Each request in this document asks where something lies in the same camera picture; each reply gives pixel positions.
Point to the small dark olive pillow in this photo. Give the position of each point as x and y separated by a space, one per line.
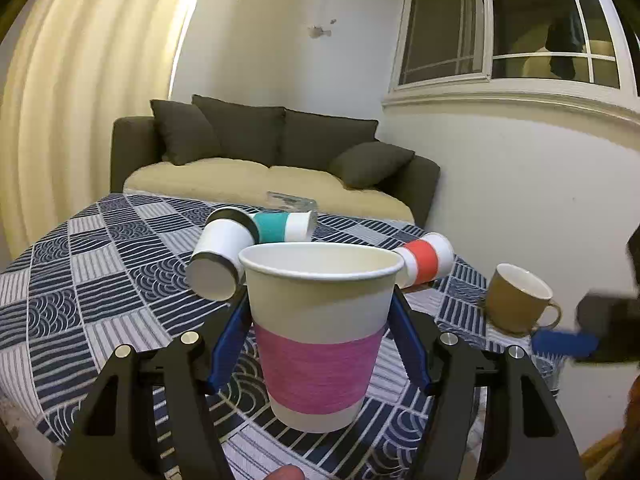
182 132
370 165

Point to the dark hanging garment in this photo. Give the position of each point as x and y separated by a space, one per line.
565 45

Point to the clear plastic packet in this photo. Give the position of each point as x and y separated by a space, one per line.
292 200

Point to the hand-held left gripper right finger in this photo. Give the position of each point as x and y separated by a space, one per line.
409 340

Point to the blue patterned tablecloth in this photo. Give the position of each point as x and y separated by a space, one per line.
110 280

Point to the red banded paper cup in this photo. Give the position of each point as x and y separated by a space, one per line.
426 260

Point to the orange cloth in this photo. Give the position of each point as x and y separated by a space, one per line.
612 452

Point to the pink banded paper cup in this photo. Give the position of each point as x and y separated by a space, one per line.
320 355

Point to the brown ceramic mug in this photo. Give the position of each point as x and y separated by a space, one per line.
510 305

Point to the dark olive sofa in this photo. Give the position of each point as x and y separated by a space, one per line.
427 185

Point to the white cup with black lid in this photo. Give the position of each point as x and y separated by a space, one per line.
220 255

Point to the teal banded paper cup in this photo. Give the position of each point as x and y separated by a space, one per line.
272 227

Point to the large dark olive back cushion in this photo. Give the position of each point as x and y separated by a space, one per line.
325 137
245 132

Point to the cream curtain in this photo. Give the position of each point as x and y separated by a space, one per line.
90 85

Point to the white framed window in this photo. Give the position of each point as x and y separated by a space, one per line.
450 25

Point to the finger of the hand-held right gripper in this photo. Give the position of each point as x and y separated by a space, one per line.
562 344

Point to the person's left hand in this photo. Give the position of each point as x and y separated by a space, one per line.
287 474

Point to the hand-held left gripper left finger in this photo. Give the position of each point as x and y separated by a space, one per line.
226 340

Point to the cream sofa seat cover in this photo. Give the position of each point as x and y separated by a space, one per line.
235 180

